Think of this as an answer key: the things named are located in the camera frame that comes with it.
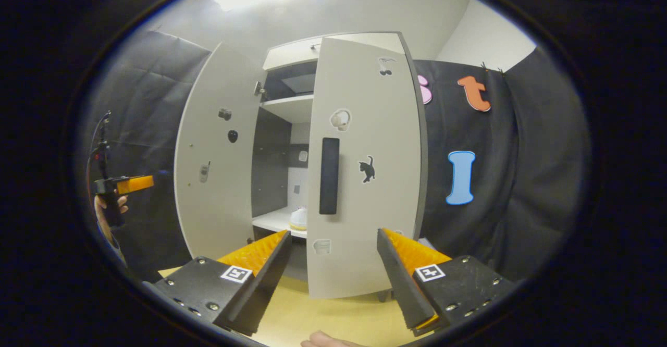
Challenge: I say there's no white canvas shoe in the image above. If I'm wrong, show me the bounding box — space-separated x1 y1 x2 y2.
289 207 308 232

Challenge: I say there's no white grey shoe cabinet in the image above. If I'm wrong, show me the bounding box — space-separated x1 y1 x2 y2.
174 31 430 302

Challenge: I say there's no black door handle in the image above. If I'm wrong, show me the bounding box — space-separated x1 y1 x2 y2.
319 137 341 216

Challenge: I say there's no black backdrop cloth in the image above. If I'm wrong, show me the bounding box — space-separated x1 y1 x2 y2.
414 47 593 283
77 29 215 281

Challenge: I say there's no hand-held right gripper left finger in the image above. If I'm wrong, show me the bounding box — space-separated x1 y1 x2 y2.
143 230 293 337

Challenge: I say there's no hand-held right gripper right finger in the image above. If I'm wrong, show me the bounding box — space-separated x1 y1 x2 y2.
376 227 517 337

